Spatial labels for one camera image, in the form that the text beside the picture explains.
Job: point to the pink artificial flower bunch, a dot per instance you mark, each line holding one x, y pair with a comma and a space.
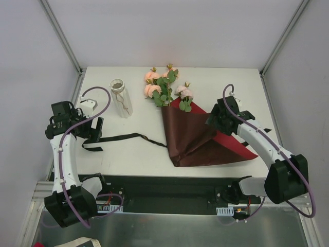
159, 89

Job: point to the left aluminium frame post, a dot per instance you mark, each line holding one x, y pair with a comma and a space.
60, 35

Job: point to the white ribbed ceramic vase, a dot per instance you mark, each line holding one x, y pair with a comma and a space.
121, 98

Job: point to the black ribbon with gold print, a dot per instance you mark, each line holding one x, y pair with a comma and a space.
117, 138

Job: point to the aluminium frame post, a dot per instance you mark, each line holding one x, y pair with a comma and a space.
285, 35
60, 35

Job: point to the brown red wrapping paper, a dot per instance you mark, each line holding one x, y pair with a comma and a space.
192, 143

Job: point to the right aluminium frame post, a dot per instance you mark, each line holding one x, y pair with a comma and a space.
285, 35

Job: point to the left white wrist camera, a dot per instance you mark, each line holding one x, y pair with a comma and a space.
88, 107

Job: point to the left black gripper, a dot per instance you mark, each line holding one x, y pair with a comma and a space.
90, 131

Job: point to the left white cable duct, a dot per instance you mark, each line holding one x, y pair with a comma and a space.
106, 209

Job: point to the red object at bottom edge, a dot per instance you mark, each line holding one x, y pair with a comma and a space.
38, 244

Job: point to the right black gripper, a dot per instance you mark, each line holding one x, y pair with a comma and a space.
214, 118

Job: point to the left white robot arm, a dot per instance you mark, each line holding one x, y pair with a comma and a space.
72, 200

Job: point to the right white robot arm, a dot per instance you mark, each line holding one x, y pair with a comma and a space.
287, 173

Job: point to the white cable duct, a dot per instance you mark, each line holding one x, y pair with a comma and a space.
106, 209
233, 211

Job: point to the right white cable duct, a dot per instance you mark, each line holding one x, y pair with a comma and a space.
233, 211

